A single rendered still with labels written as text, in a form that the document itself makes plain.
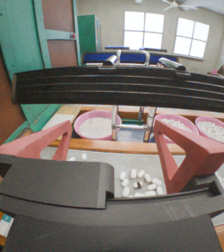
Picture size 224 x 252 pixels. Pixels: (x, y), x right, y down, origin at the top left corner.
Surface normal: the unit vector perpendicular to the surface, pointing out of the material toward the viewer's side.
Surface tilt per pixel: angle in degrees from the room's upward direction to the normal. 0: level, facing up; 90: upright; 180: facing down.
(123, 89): 58
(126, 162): 0
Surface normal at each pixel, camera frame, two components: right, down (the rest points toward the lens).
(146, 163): 0.00, -0.80
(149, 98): -0.07, 0.07
